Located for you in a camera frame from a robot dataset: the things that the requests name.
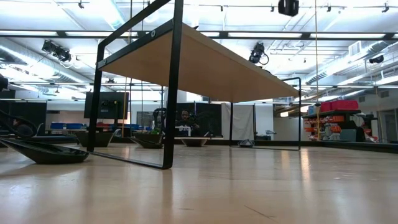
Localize storage rack with bins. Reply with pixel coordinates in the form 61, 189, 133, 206
303, 108, 379, 142

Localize black teardrop plate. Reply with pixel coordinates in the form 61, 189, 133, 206
0, 138, 90, 165
129, 138, 165, 149

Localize black overhead crossbeam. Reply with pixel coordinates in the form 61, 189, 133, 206
0, 29, 398, 40

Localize black office chair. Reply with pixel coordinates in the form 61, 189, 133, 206
152, 107, 168, 135

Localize black monitor screen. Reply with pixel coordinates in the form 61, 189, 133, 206
83, 91, 130, 120

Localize person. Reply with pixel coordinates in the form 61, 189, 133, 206
12, 117, 34, 138
175, 109, 200, 131

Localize wooden shelf riser black legs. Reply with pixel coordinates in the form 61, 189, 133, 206
86, 0, 302, 170

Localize red storage bin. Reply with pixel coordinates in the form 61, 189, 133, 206
320, 99, 359, 112

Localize black backdrop board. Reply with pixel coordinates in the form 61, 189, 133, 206
175, 102, 223, 138

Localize black partition panel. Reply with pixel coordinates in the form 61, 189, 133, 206
0, 100, 47, 128

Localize blue storage bins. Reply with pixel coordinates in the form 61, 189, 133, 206
50, 122, 88, 130

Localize black wavy square plate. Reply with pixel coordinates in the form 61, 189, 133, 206
132, 133, 165, 144
74, 130, 115, 148

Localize thin black cable loop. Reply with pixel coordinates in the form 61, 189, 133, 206
0, 108, 38, 138

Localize white hanging curtain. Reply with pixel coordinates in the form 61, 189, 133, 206
221, 103, 256, 141

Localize black oval leaf plate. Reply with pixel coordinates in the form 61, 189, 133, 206
180, 138, 209, 147

